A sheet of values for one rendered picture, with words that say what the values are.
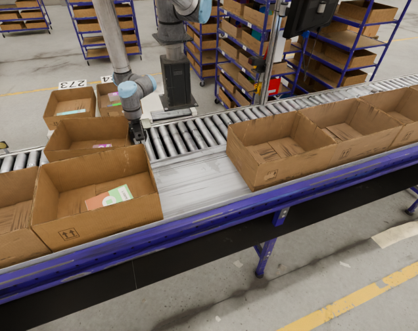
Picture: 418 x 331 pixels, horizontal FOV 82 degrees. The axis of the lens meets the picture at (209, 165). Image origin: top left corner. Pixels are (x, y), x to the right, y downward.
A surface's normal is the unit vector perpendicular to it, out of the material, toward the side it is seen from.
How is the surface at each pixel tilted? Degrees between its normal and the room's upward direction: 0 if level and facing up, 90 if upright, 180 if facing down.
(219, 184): 0
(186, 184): 0
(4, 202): 89
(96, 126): 90
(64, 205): 0
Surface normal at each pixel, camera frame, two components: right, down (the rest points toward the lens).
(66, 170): 0.36, 0.64
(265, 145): 0.01, -0.73
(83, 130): 0.13, 0.68
